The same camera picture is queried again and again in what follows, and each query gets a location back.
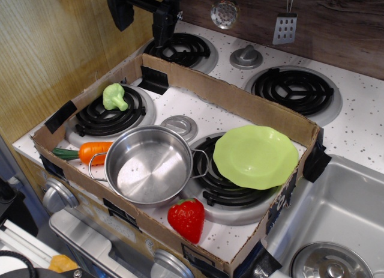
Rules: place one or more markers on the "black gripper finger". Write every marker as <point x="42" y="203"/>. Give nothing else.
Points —
<point x="122" y="13"/>
<point x="165" y="19"/>

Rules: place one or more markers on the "green toy broccoli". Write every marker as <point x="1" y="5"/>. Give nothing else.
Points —
<point x="113" y="97"/>

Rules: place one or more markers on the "stainless steel pan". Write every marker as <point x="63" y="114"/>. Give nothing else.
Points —
<point x="149" y="165"/>

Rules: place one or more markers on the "back left black burner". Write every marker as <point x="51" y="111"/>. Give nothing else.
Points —
<point x="188" y="50"/>

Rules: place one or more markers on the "black burner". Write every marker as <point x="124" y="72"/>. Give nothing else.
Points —
<point x="94" y="123"/>
<point x="303" y="90"/>
<point x="188" y="50"/>
<point x="224" y="202"/>

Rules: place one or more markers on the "hanging silver skimmer ladle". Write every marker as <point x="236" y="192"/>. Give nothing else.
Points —
<point x="225" y="13"/>

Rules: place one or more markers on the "grey back stove knob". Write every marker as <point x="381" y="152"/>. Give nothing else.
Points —
<point x="246" y="58"/>

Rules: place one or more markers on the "grey stove knob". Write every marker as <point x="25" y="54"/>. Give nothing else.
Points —
<point x="183" y="125"/>
<point x="246" y="58"/>

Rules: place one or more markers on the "grey centre stove knob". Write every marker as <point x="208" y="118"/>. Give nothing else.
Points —
<point x="183" y="125"/>

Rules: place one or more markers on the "front left black burner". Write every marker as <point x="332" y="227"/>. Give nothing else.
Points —
<point x="94" y="123"/>

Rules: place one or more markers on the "hanging silver slotted spatula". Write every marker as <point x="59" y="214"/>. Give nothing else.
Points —
<point x="285" y="26"/>

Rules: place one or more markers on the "orange toy carrot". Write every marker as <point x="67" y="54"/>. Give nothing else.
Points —
<point x="90" y="153"/>

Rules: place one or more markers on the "light green plastic plate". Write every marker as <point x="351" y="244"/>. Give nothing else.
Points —
<point x="255" y="157"/>

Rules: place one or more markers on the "back right black burner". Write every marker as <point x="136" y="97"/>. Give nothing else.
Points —
<point x="303" y="90"/>

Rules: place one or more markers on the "front right black burner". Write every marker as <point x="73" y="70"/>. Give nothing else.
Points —
<point x="224" y="202"/>

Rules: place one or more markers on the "red toy strawberry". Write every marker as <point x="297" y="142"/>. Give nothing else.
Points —
<point x="187" y="217"/>

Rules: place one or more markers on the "left silver oven knob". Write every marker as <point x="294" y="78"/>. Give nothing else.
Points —
<point x="57" y="197"/>

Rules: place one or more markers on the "silver oven knob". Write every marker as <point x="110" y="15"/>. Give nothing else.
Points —
<point x="57" y="197"/>
<point x="167" y="265"/>

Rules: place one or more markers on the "right silver oven knob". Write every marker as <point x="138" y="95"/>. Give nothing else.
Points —
<point x="167" y="265"/>

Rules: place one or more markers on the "brown cardboard fence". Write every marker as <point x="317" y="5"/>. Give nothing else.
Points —
<point x="202" y="262"/>

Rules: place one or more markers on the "stainless steel sink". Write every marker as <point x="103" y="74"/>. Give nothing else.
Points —
<point x="344" y="206"/>

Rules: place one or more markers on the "yellow sponge piece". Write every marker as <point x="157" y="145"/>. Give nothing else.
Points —
<point x="62" y="263"/>

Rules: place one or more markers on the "silver oven door handle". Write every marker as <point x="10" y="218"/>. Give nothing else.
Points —
<point x="92" y="250"/>

